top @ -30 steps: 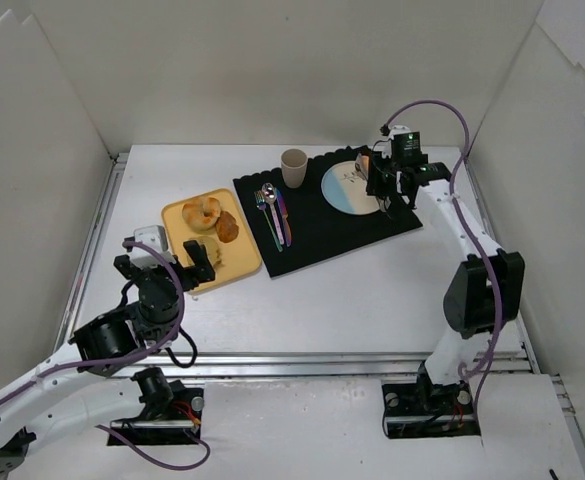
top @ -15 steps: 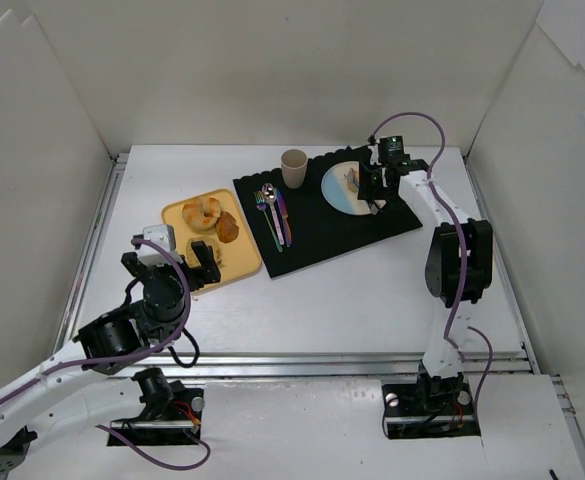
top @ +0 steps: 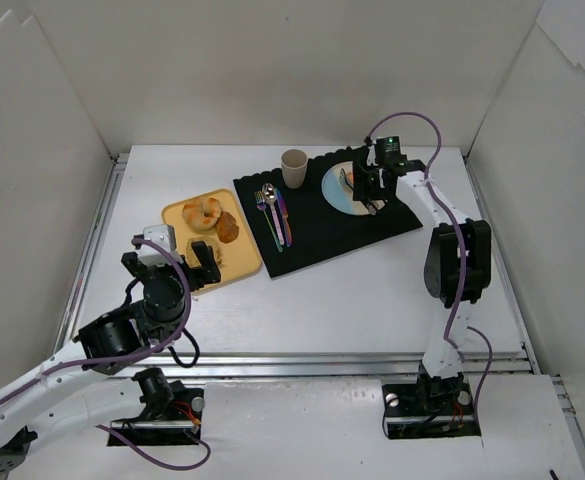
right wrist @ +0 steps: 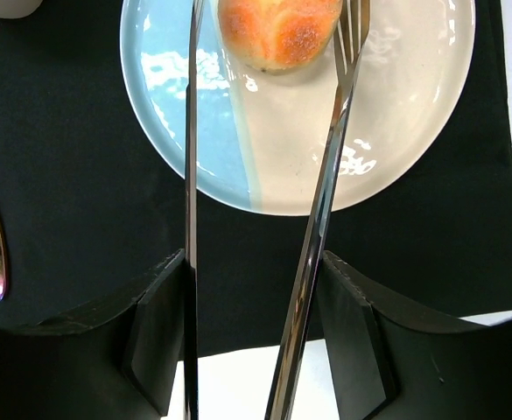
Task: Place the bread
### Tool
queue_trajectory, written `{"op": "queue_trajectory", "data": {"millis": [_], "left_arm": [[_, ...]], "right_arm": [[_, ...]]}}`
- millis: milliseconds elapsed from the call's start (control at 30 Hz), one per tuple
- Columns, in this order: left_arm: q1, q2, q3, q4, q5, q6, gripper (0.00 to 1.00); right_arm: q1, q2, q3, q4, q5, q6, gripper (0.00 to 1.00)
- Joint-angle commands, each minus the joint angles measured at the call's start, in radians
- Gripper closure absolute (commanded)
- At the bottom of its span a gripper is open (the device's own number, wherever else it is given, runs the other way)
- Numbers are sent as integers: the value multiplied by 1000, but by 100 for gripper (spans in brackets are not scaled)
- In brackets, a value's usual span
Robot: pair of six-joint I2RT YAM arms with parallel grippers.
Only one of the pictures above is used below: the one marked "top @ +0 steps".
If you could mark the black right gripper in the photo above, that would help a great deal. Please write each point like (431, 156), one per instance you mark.
(367, 185)

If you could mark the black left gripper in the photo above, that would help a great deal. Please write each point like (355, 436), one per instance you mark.
(187, 265)

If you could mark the stainless steel tongs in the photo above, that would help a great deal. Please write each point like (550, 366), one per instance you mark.
(352, 206)

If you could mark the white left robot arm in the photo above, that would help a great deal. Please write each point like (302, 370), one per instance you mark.
(51, 401)

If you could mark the seeded bread slice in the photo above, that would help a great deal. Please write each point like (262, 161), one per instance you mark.
(191, 257)

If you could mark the yellow serving tray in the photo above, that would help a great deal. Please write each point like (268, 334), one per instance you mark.
(240, 258)

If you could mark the white and blue plate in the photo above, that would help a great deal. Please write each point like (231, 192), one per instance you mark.
(332, 191)

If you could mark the brown glazed pastry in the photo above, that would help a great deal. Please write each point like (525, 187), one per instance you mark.
(227, 228)

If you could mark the bagel with orange patches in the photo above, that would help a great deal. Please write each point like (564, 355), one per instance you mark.
(202, 213)

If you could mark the beige cup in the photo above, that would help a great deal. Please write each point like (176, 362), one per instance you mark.
(293, 167)

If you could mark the iridescent knife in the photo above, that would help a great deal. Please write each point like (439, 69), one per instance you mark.
(284, 216)

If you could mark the iridescent fork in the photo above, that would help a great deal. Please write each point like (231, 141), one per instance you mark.
(261, 205)

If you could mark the black placemat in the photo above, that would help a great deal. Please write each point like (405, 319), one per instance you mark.
(319, 231)

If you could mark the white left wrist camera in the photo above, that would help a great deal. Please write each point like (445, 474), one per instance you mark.
(155, 243)

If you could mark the silver spoon pink handle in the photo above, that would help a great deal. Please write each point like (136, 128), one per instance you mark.
(269, 193)

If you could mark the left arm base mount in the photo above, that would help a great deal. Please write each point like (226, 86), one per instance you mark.
(171, 414)

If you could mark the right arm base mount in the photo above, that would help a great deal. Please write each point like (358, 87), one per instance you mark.
(430, 408)

